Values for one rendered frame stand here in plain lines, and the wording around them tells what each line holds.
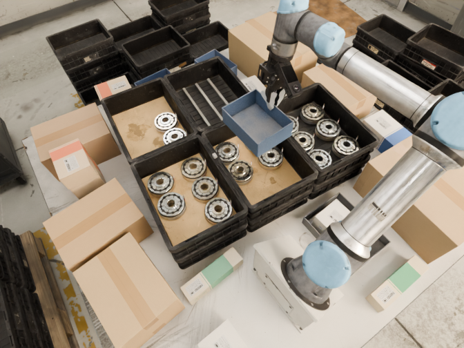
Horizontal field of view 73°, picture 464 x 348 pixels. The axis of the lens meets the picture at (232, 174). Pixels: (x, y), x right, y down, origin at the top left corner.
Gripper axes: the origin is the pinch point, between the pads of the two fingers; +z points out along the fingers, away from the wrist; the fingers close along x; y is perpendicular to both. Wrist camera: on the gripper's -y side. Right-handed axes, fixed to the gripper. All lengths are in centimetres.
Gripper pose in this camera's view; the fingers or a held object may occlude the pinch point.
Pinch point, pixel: (273, 108)
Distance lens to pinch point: 110.2
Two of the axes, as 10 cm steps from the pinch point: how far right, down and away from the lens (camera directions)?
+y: -5.4, -7.0, 4.7
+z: -0.9, 6.0, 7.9
